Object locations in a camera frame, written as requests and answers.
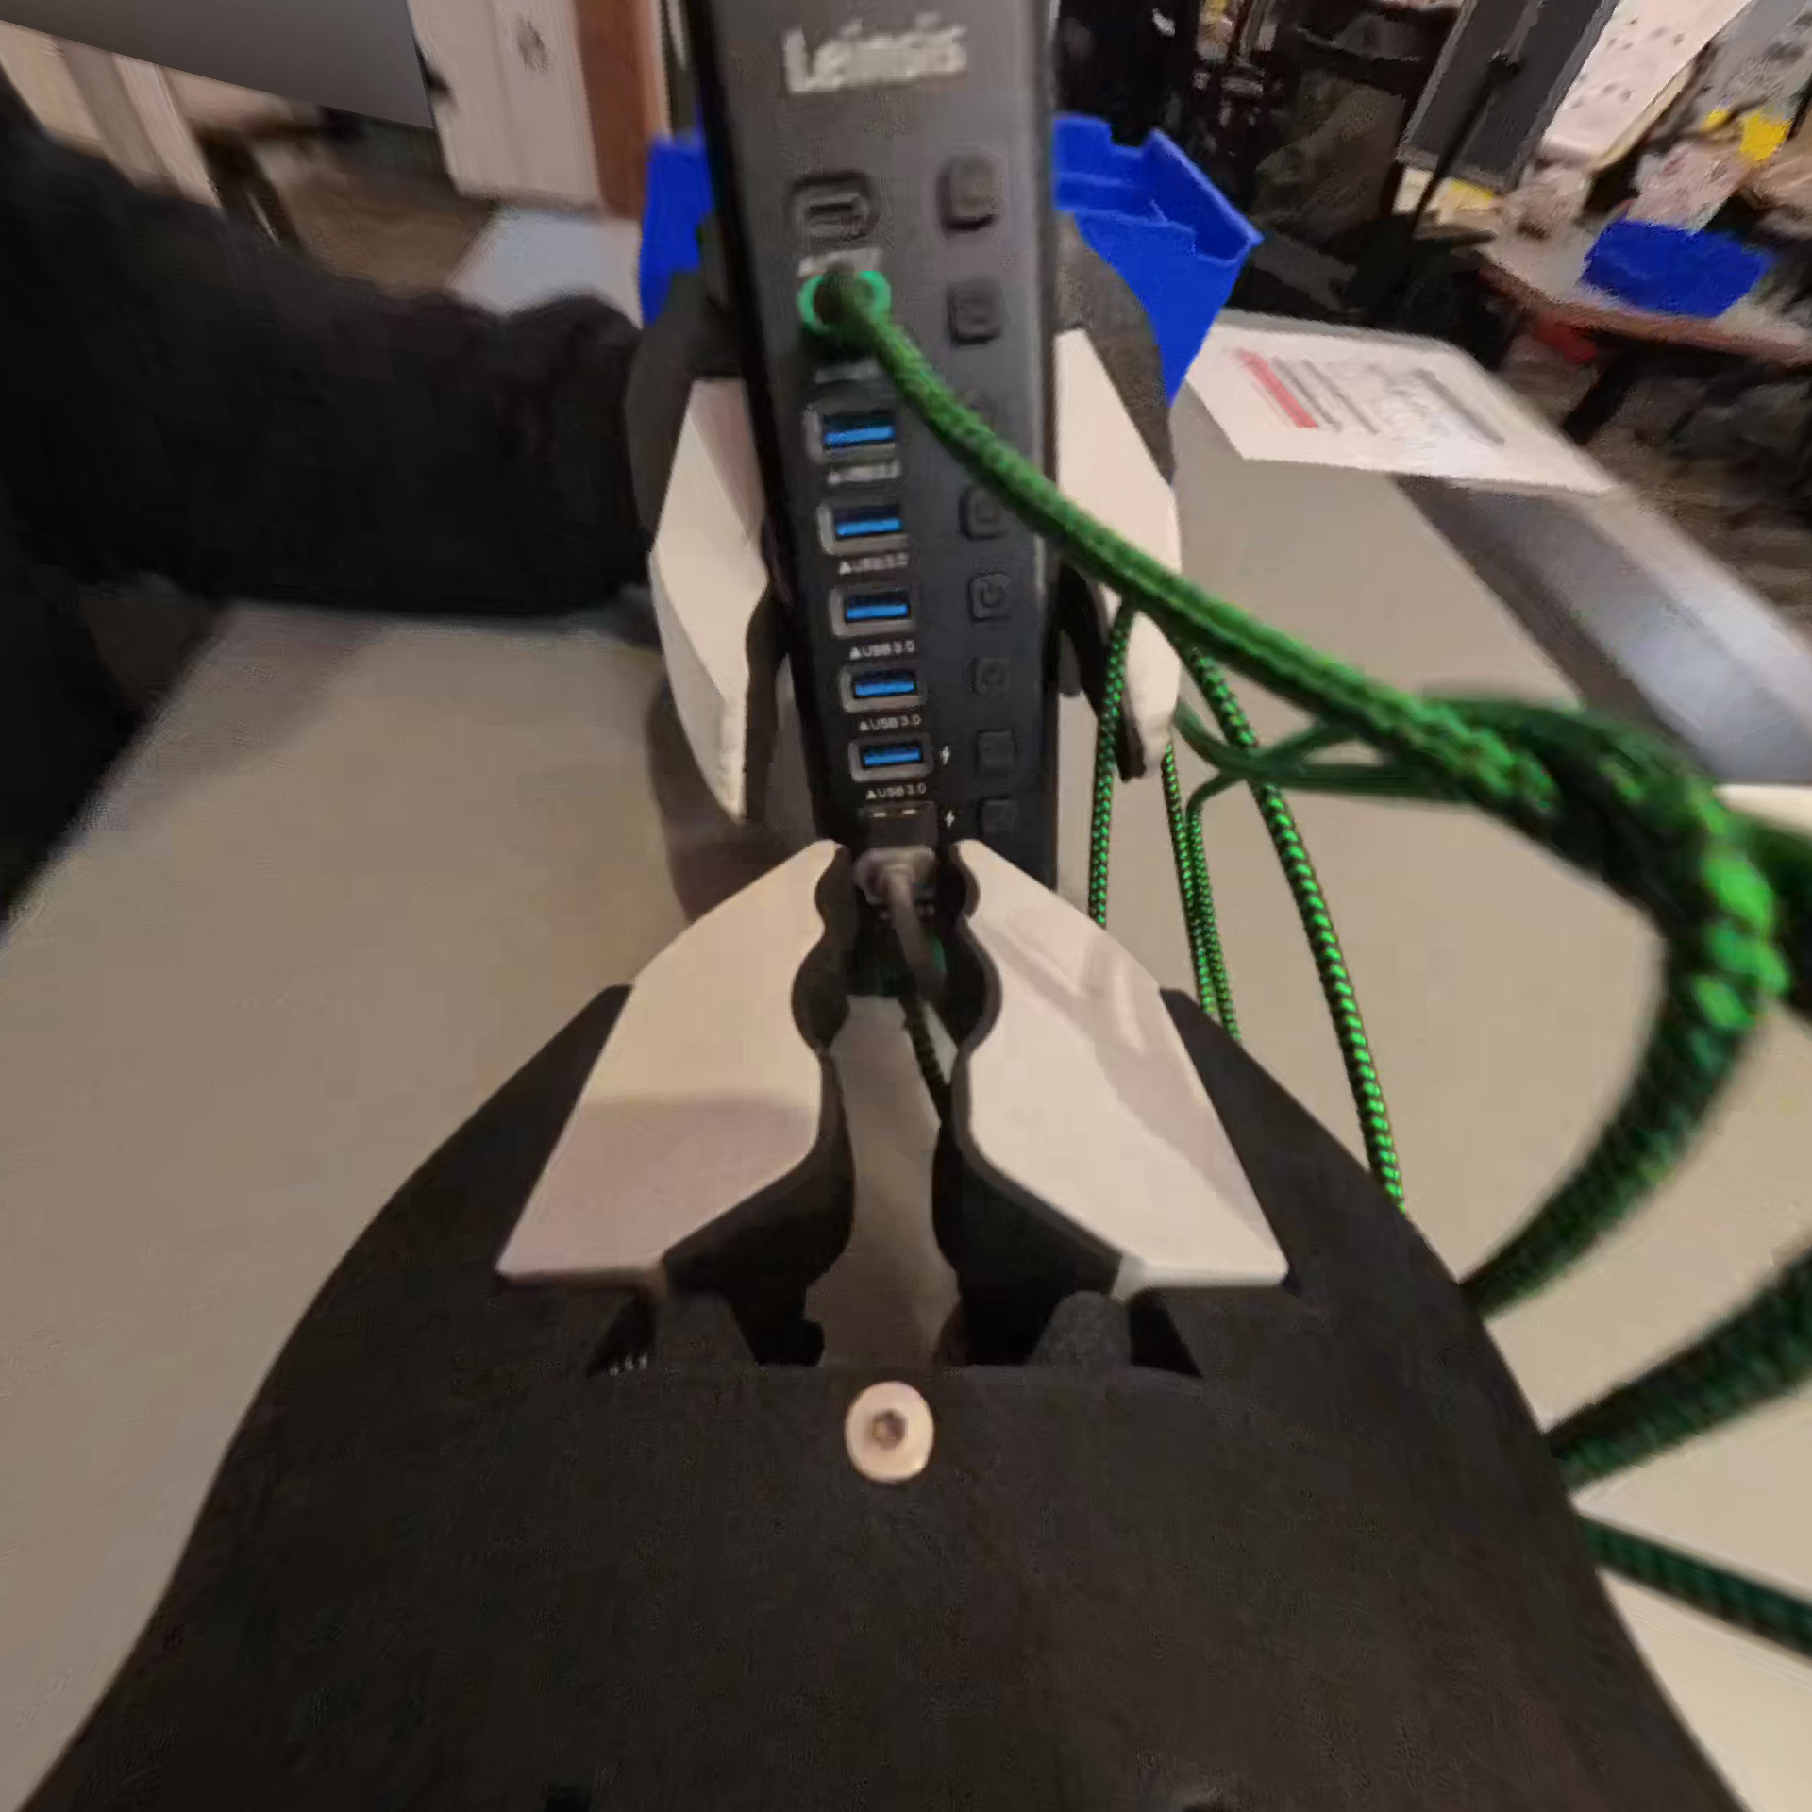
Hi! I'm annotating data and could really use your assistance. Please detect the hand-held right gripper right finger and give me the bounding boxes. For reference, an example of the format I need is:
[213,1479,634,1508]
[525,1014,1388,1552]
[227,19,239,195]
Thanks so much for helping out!
[935,838,1295,1300]

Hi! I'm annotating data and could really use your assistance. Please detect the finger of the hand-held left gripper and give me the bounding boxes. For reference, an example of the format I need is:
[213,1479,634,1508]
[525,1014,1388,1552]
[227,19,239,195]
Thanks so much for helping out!
[1053,331,1185,782]
[646,372,796,822]

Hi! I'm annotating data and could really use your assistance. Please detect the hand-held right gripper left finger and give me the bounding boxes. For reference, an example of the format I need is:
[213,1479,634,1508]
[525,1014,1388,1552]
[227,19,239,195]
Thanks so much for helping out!
[495,838,855,1291]

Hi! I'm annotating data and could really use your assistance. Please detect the green braided cable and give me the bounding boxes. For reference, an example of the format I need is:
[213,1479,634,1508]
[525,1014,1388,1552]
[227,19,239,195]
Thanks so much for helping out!
[797,266,1812,1663]

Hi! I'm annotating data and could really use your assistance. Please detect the black box-shaped USB hub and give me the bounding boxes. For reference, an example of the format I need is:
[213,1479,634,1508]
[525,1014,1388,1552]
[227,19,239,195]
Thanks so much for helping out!
[684,0,1066,889]

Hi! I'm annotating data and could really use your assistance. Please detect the blue storage bin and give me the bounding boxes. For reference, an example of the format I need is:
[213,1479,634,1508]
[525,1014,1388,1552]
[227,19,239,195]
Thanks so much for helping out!
[640,117,1264,409]

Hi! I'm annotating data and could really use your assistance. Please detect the person's left forearm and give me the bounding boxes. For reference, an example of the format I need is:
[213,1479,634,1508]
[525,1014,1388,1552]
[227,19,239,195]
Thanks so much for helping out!
[0,83,654,914]

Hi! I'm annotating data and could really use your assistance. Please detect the grey desk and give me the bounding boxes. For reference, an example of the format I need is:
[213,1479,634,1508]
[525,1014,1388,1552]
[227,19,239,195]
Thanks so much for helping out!
[0,206,1812,1812]

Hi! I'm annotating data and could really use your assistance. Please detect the printed paper sheet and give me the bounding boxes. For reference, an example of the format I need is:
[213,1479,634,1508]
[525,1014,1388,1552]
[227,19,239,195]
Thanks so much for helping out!
[1177,315,1620,500]

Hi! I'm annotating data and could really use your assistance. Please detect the wooden beam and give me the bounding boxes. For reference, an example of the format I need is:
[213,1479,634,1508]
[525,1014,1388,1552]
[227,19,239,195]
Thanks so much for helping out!
[574,0,669,221]

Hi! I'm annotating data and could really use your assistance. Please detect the wooden edged table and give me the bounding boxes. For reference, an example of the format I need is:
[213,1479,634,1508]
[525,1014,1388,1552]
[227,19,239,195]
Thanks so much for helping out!
[1472,233,1812,443]

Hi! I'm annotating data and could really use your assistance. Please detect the grey monitor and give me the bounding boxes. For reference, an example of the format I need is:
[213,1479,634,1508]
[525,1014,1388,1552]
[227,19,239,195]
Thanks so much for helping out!
[1395,0,1628,195]

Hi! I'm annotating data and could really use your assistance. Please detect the small blue bins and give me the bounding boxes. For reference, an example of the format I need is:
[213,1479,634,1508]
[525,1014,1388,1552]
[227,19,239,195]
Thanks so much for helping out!
[1581,216,1777,321]

